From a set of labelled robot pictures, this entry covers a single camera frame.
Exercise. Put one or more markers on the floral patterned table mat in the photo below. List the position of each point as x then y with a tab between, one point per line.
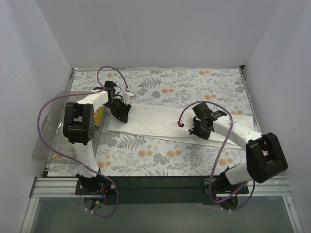
121	154

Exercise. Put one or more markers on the metal table edge strip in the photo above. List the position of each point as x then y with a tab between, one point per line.
242	73

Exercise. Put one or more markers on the aluminium frame rail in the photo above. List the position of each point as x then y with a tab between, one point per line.
62	187

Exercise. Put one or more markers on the white towel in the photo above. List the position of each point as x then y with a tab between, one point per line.
159	122

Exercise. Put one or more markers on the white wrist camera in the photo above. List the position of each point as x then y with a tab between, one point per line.
127	96
186	121

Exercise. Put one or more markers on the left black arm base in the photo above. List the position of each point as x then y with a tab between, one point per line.
102	189

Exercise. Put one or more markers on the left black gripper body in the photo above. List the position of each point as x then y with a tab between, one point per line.
117	105

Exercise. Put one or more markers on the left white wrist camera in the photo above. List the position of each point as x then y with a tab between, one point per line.
127	96

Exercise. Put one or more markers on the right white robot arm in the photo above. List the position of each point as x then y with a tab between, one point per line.
264	155

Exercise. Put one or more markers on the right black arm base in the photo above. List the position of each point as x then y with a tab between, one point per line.
218	193

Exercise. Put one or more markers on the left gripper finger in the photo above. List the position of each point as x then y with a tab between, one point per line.
119	115
125	113

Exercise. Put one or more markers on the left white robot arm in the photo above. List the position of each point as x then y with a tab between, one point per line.
79	128

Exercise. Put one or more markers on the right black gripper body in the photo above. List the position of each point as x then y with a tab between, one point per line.
198	126

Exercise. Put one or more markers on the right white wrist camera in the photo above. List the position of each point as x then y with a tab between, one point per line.
186	121

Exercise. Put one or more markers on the orange patterned towel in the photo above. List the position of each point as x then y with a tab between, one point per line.
98	115

